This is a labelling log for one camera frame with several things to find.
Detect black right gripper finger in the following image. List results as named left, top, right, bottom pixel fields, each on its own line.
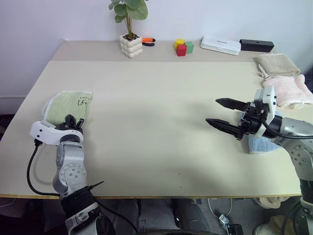
left=215, top=97, right=249, bottom=112
left=205, top=118, right=245, bottom=142

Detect dark grey rounded shape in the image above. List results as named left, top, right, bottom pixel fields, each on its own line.
left=172, top=198, right=211, bottom=234

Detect pink towel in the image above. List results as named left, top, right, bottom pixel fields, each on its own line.
left=262, top=74, right=313, bottom=110

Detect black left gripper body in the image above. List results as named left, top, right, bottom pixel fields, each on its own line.
left=56, top=121, right=85, bottom=132

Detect green towel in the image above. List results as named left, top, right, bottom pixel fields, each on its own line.
left=41, top=90, right=94, bottom=128

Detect orange black pliers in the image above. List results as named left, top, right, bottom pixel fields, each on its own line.
left=141, top=37, right=157, bottom=47

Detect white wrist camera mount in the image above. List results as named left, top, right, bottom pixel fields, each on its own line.
left=252, top=88, right=278, bottom=137
left=29, top=120, right=85, bottom=148

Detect beige towel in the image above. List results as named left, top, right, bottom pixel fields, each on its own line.
left=256, top=53, right=301, bottom=79

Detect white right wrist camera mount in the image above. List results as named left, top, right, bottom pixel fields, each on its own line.
left=252, top=88, right=278, bottom=137

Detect potted plant white bubble pot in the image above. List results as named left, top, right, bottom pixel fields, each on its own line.
left=108, top=0, right=149, bottom=60

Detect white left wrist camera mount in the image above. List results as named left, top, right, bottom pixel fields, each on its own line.
left=29, top=120, right=85, bottom=148

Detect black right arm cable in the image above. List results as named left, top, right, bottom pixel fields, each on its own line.
left=261, top=117, right=313, bottom=140

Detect white shoe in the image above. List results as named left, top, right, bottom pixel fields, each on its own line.
left=252, top=215, right=280, bottom=235

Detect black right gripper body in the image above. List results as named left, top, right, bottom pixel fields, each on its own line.
left=240, top=101, right=267, bottom=135

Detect green cube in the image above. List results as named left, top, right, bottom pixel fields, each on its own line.
left=184, top=41, right=195, bottom=55

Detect long black box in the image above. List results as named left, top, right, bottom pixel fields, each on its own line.
left=239, top=39, right=275, bottom=53

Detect light blue towel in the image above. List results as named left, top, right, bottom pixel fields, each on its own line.
left=235, top=110, right=283, bottom=155

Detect white floor cable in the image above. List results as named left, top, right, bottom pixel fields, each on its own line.
left=207, top=197, right=232, bottom=218

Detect flat white box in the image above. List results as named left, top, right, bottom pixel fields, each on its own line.
left=200, top=36, right=242, bottom=56

